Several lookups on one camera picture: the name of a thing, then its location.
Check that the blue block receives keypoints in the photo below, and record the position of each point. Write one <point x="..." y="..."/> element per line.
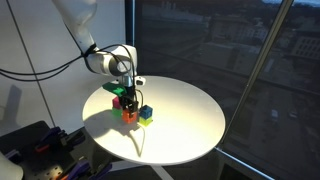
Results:
<point x="146" y="112"/>

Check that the yellow-green block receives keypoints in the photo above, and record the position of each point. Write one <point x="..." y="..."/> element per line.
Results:
<point x="145" y="121"/>

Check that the green block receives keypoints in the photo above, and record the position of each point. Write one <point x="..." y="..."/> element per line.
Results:
<point x="116" y="112"/>

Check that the orange block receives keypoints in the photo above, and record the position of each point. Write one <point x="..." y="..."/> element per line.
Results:
<point x="129" y="116"/>

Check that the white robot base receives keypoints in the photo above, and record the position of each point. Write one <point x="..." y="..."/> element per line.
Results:
<point x="9" y="168"/>

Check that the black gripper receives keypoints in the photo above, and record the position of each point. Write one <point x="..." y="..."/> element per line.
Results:
<point x="129" y="93"/>

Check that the orange and blue bar clamp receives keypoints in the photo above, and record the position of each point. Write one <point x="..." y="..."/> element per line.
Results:
<point x="73" y="170"/>
<point x="46" y="140"/>

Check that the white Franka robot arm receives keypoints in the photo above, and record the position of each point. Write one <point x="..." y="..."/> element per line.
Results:
<point x="100" y="56"/>

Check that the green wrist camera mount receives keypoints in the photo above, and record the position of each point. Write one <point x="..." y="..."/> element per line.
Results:
<point x="114" y="89"/>

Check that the black perforated breadboard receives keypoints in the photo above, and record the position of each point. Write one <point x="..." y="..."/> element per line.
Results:
<point x="33" y="153"/>

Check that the slanted window frame beam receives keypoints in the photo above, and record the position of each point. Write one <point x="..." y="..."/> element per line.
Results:
<point x="256" y="70"/>

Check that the vertical window mullion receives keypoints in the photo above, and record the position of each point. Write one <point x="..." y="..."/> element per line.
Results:
<point x="130" y="33"/>

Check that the magenta block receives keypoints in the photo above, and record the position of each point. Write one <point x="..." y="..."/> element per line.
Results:
<point x="116" y="103"/>

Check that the black spring clamp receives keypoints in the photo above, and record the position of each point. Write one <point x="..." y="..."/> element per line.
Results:
<point x="101" y="171"/>
<point x="74" y="137"/>

